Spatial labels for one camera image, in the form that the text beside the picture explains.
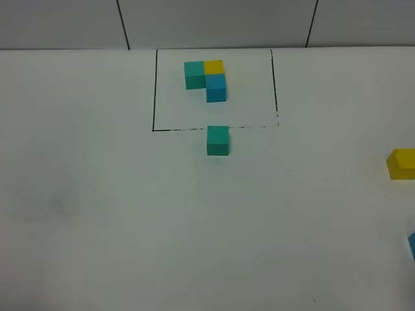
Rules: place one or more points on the yellow template cube block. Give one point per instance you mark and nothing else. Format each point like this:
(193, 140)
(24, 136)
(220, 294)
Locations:
(213, 67)

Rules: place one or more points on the green template cube block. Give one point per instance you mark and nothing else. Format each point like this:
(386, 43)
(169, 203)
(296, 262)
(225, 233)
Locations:
(194, 75)

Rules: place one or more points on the blue template cube block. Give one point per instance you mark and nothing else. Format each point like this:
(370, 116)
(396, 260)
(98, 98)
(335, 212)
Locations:
(216, 89)

